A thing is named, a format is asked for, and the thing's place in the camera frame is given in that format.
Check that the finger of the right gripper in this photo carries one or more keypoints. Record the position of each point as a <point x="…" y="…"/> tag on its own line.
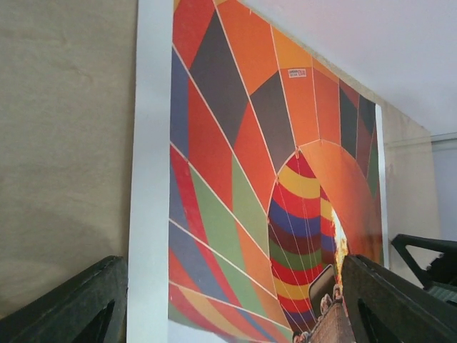
<point x="438" y="275"/>

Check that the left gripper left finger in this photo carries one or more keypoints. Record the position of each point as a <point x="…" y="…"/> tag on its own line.
<point x="89" y="307"/>

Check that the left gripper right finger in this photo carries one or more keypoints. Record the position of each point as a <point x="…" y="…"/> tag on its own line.
<point x="383" y="307"/>

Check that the hot air balloon photo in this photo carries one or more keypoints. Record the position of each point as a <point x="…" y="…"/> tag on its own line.
<point x="273" y="180"/>

